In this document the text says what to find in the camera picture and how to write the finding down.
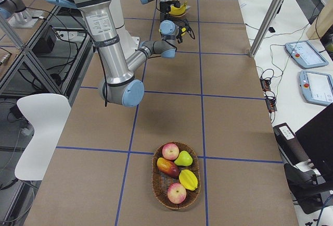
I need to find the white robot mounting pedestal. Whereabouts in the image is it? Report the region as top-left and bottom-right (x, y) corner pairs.
(110, 0), (139, 59)

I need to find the small electronics board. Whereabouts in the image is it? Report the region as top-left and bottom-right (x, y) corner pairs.
(260, 77), (277, 113)

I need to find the grey square plate orange rim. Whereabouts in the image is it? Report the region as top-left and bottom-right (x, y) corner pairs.
(169, 1), (191, 17)

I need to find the red pink apple far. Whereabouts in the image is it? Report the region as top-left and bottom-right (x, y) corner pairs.
(162, 143), (180, 160)

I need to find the black monitor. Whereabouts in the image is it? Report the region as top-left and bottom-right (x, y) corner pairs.
(296, 104), (332, 180)

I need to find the red pink apple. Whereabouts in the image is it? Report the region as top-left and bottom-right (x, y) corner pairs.
(167, 183), (187, 204)
(162, 143), (180, 160)

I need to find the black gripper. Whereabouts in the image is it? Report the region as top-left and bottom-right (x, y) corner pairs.
(159, 1), (180, 20)
(175, 27), (185, 44)

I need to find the aluminium frame post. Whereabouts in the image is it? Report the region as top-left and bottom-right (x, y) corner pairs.
(249, 0), (283, 58)

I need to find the red yellow mango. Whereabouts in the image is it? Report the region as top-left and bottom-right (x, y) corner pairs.
(157, 157), (180, 178)

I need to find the yellow starfruit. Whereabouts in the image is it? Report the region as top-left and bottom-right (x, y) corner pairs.
(178, 169), (198, 191)

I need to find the green apple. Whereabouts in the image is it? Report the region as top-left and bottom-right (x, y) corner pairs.
(174, 150), (193, 167)

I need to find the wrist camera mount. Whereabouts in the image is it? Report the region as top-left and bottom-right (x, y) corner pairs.
(180, 19), (191, 30)

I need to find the yellow banana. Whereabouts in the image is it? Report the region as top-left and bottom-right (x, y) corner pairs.
(169, 1), (188, 16)
(181, 28), (187, 35)

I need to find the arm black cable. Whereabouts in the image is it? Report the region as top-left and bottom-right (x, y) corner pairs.
(174, 19), (196, 41)

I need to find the red pink apple near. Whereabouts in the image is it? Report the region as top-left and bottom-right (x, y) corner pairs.
(167, 183), (187, 204)

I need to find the lower teach pendant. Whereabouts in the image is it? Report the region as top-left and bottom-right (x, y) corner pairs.
(299, 70), (332, 106)

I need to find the teach pendant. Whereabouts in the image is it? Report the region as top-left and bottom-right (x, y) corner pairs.
(285, 41), (328, 69)
(299, 70), (332, 106)

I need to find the white chair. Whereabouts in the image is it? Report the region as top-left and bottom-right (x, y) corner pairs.
(15, 93), (71, 181)

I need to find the upper teach pendant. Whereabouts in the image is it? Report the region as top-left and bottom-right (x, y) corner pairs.
(285, 41), (328, 69)

